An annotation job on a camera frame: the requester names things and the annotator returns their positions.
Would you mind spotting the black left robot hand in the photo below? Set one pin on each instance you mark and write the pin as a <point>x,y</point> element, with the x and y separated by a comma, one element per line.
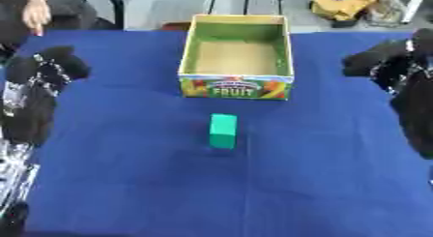
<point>34,99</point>

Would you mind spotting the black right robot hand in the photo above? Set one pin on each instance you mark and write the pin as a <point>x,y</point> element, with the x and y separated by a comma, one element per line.
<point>414,95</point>

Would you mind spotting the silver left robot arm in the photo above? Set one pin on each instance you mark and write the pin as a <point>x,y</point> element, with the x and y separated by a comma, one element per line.
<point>14,176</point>

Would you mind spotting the cardboard box with green inside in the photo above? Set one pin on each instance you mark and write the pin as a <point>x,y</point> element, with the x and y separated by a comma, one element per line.
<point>237,58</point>

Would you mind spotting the person's hand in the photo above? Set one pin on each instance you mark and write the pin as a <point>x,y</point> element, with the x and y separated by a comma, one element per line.
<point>37,14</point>

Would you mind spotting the person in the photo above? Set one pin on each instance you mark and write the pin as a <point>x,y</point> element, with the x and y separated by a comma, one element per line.
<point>34,12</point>

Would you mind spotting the yellow bag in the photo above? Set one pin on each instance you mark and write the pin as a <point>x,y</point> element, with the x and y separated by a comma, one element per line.
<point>342,6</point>

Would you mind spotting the black chair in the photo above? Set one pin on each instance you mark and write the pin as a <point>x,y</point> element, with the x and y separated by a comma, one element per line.
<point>112,5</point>

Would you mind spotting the green rectangular block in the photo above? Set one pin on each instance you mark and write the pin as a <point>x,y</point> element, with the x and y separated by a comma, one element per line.
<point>223,130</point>

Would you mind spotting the black tripod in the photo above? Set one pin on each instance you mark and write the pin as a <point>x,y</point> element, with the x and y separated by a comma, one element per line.
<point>246,1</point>

